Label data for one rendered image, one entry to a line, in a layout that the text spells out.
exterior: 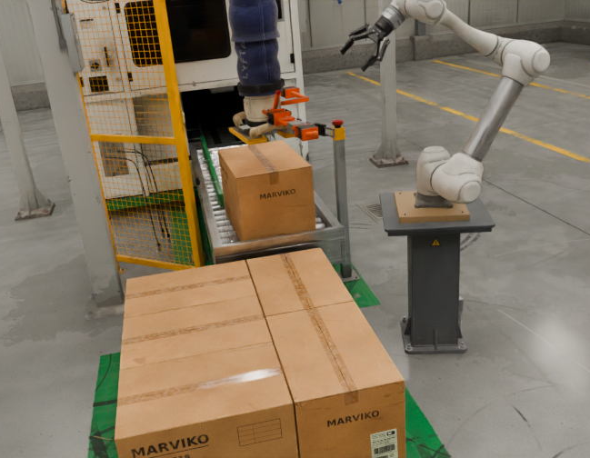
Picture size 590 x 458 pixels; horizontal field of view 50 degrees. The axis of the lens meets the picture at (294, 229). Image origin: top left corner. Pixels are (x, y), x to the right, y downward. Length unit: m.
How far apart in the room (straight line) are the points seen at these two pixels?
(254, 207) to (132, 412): 1.36
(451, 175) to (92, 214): 2.13
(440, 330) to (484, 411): 0.53
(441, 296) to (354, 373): 1.07
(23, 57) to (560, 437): 10.47
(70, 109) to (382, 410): 2.41
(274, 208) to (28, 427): 1.58
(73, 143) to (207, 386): 1.94
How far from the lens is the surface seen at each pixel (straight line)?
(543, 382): 3.28
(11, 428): 3.40
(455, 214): 3.02
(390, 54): 6.23
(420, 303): 3.28
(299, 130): 2.67
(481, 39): 3.01
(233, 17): 3.09
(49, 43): 3.74
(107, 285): 4.12
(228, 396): 2.28
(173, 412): 2.27
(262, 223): 3.30
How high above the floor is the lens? 1.91
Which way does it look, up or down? 23 degrees down
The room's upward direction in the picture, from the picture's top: 5 degrees counter-clockwise
